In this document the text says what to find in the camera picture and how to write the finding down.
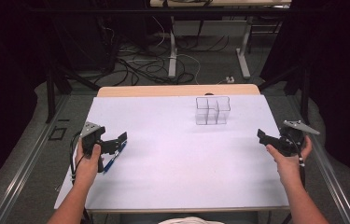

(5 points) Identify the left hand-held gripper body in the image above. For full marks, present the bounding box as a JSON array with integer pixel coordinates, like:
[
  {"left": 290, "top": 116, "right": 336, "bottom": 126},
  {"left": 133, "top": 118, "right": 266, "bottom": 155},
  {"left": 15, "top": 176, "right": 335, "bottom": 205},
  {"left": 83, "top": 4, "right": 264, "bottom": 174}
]
[{"left": 79, "top": 121, "right": 112, "bottom": 157}]

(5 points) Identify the aluminium floor rail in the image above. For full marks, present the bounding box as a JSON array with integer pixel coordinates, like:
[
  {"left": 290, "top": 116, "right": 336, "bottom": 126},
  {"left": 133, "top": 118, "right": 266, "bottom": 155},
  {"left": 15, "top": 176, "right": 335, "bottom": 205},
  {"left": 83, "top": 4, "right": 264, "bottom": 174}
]
[
  {"left": 0, "top": 94, "right": 71, "bottom": 224},
  {"left": 287, "top": 94, "right": 350, "bottom": 224}
]

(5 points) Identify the black metal stand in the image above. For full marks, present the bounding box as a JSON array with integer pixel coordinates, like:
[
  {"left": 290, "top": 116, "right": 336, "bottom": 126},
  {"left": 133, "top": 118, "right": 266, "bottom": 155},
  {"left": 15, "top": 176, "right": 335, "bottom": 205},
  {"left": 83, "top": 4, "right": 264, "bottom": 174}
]
[
  {"left": 258, "top": 63, "right": 312, "bottom": 125},
  {"left": 45, "top": 18, "right": 102, "bottom": 124}
]

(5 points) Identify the clear plastic organizer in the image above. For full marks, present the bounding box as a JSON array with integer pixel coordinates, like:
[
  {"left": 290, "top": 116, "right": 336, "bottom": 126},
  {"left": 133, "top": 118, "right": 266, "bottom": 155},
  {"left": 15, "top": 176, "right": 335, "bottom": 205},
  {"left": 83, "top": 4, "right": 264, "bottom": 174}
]
[{"left": 194, "top": 95, "right": 231, "bottom": 126}]

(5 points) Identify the person's right hand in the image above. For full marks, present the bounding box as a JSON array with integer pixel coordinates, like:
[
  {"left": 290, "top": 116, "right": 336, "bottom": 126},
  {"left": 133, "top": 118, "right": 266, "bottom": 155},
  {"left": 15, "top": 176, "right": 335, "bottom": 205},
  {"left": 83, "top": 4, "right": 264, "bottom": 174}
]
[{"left": 265, "top": 134, "right": 314, "bottom": 189}]

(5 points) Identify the person's white clothing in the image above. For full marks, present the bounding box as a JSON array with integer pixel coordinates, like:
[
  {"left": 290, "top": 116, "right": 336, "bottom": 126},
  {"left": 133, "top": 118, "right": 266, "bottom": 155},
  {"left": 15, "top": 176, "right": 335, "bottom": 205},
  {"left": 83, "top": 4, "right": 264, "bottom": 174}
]
[{"left": 158, "top": 216, "right": 226, "bottom": 224}]

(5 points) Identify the person's left hand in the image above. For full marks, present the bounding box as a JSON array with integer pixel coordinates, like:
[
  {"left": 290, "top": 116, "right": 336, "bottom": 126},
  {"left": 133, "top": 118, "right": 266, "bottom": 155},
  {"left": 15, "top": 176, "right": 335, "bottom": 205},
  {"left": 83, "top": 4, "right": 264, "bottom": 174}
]
[{"left": 74, "top": 137, "right": 103, "bottom": 189}]

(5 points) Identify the tangle of floor cables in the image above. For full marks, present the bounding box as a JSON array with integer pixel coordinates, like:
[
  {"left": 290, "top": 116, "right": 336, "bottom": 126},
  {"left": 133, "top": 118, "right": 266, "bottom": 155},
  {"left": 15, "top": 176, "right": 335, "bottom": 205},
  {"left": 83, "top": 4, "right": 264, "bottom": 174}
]
[{"left": 101, "top": 15, "right": 231, "bottom": 88}]

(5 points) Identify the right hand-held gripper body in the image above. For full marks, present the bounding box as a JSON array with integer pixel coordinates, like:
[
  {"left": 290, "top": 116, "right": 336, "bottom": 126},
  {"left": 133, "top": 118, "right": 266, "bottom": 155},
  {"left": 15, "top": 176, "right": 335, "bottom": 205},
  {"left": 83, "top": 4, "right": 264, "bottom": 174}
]
[{"left": 272, "top": 119, "right": 321, "bottom": 158}]

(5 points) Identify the white desk leg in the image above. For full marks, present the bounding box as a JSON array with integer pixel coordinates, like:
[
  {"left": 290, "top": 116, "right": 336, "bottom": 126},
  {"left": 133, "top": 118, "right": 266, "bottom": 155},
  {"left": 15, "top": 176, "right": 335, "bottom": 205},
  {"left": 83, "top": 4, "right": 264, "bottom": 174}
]
[
  {"left": 167, "top": 16, "right": 178, "bottom": 78},
  {"left": 235, "top": 17, "right": 255, "bottom": 80}
]

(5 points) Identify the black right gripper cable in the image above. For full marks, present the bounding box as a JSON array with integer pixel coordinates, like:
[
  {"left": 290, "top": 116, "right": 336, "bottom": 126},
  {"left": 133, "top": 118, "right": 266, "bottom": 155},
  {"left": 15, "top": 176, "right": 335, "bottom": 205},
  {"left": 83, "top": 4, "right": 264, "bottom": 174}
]
[{"left": 289, "top": 133, "right": 308, "bottom": 190}]

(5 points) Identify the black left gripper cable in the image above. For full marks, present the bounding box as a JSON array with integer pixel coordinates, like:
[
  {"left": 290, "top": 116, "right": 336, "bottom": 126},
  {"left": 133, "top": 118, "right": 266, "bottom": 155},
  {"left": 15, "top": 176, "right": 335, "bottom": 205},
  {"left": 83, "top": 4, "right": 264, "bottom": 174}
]
[{"left": 68, "top": 131, "right": 87, "bottom": 185}]

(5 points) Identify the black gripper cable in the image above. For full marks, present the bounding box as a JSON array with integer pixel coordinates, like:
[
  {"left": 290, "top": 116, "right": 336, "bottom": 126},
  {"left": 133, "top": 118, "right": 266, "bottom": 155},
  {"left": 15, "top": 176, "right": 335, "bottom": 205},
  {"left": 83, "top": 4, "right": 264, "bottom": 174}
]
[
  {"left": 68, "top": 131, "right": 87, "bottom": 185},
  {"left": 289, "top": 133, "right": 308, "bottom": 190}
]

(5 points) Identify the blue pen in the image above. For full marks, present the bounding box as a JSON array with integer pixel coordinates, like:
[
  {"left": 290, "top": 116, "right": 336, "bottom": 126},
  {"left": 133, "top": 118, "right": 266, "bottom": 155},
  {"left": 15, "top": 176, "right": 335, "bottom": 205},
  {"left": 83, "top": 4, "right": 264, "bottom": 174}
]
[{"left": 103, "top": 141, "right": 128, "bottom": 175}]

